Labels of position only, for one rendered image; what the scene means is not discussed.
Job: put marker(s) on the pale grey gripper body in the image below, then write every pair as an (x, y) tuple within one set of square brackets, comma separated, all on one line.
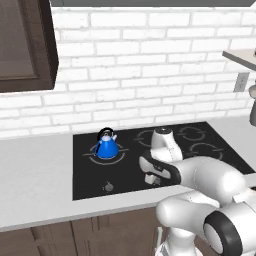
[(152, 179)]

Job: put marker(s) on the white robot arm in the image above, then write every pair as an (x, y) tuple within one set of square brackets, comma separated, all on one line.
[(213, 176)]

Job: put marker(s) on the dark grey stove knob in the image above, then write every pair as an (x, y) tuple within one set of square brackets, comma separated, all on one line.
[(108, 187)]

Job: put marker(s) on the black glass hob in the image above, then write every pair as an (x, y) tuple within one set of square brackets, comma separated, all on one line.
[(126, 173)]

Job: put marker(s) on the brown base cupboard door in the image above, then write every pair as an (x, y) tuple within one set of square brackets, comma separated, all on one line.
[(30, 241), (116, 233)]

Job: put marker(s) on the grey tall bottle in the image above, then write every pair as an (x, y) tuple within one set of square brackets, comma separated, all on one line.
[(253, 106)]

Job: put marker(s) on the grey range hood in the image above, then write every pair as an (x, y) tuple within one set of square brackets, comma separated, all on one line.
[(150, 2)]

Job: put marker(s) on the grey wall socket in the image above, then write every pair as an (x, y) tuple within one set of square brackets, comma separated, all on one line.
[(241, 82)]

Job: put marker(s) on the dark brown wall cupboard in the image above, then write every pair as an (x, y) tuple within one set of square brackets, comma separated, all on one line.
[(23, 43)]

